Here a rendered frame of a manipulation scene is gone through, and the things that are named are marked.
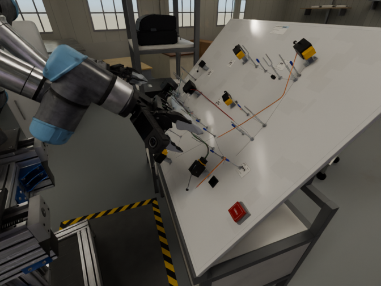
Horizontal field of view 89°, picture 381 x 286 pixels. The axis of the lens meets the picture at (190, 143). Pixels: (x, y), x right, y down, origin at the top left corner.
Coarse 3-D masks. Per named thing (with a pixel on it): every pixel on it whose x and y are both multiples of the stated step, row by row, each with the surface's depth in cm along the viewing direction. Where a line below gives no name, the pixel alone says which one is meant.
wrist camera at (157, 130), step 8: (136, 112) 45; (144, 112) 43; (136, 120) 44; (144, 120) 43; (152, 120) 43; (136, 128) 44; (144, 128) 43; (152, 128) 42; (160, 128) 43; (144, 136) 43; (152, 136) 41; (160, 136) 41; (152, 144) 41; (160, 144) 41; (168, 144) 42; (152, 152) 42; (160, 152) 43
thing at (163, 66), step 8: (144, 56) 606; (152, 56) 554; (160, 56) 507; (168, 56) 469; (184, 56) 487; (192, 56) 499; (152, 64) 571; (160, 64) 521; (168, 64) 482; (184, 64) 497; (192, 64) 510; (152, 72) 590; (160, 72) 536; (168, 72) 495; (184, 72) 508
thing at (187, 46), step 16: (128, 0) 118; (176, 0) 172; (128, 16) 125; (176, 16) 179; (128, 32) 174; (144, 48) 139; (160, 48) 142; (176, 48) 144; (192, 48) 146; (176, 64) 203; (176, 80) 207
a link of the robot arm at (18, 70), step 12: (0, 60) 40; (12, 60) 42; (0, 72) 40; (12, 72) 41; (24, 72) 43; (36, 72) 44; (0, 84) 42; (12, 84) 42; (24, 84) 43; (36, 84) 44; (48, 84) 45; (36, 96) 45
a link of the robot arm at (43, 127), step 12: (48, 96) 37; (60, 96) 37; (48, 108) 37; (60, 108) 37; (72, 108) 38; (84, 108) 40; (36, 120) 38; (48, 120) 38; (60, 120) 38; (72, 120) 40; (36, 132) 38; (48, 132) 38; (60, 132) 40; (72, 132) 42; (60, 144) 42
